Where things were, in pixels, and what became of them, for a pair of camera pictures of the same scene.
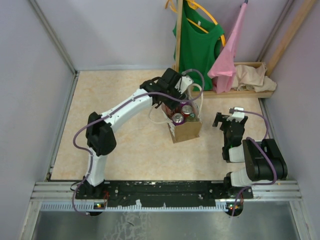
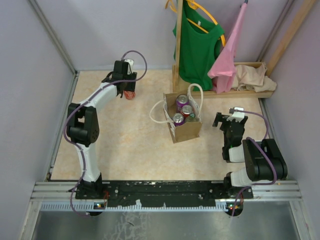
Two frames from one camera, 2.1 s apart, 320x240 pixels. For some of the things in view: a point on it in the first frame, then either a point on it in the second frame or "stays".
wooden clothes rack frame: [239, 93] stays
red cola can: [176, 110] to [129, 95]
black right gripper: [220, 118] stays
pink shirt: [223, 70] stays
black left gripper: [171, 104] to [131, 86]
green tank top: [200, 43] stays
